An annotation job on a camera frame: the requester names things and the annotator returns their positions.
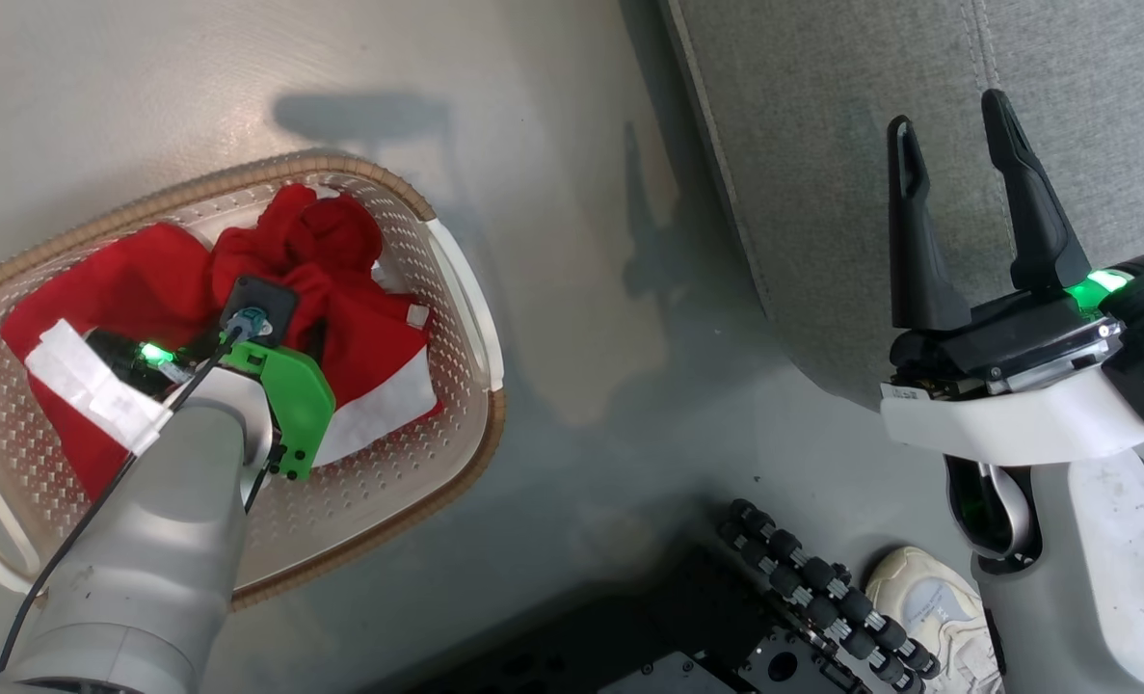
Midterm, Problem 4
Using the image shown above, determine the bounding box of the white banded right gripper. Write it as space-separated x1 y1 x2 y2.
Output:
880 90 1144 468

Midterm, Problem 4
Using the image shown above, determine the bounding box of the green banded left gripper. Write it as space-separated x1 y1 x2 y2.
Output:
85 328 337 481

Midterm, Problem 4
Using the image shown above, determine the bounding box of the red and white garment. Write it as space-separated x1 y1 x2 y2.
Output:
0 183 444 502

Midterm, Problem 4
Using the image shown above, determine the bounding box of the white perforated laundry basket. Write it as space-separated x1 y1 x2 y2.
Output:
0 149 507 611

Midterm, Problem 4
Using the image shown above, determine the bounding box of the white sneaker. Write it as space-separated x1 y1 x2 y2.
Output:
865 546 1004 694

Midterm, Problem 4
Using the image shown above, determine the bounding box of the black roller wheel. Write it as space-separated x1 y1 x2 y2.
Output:
718 498 941 694

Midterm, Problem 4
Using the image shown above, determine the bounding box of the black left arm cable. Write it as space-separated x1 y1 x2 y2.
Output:
0 307 274 678

